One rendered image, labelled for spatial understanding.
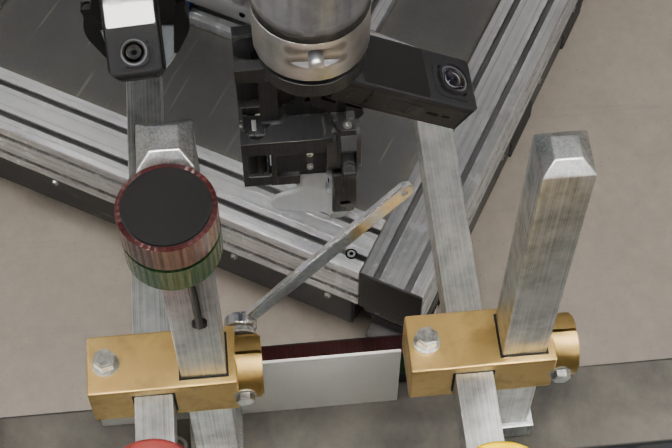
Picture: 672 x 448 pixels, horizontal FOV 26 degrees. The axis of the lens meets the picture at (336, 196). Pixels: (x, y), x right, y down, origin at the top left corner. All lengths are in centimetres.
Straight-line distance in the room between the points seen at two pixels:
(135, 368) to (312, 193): 21
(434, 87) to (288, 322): 117
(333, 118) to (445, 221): 27
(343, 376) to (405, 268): 67
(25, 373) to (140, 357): 99
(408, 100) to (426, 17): 119
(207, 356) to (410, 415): 26
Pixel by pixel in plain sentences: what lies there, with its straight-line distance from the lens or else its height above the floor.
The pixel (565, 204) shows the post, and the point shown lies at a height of 109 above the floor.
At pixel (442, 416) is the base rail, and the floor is 70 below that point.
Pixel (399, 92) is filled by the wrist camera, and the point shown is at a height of 111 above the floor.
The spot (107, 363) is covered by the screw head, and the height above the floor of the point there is 88.
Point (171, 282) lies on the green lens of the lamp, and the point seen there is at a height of 114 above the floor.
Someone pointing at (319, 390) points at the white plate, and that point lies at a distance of 127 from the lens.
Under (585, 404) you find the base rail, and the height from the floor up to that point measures 70.
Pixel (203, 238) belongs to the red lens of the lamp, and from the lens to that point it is 84.
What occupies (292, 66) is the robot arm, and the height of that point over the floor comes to 118.
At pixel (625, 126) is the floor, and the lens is 234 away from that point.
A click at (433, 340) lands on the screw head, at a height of 87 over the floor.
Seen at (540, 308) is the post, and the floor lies 94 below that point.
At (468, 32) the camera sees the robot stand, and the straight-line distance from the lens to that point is 214.
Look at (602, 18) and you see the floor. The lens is 246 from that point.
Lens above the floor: 190
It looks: 59 degrees down
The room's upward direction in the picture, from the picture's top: straight up
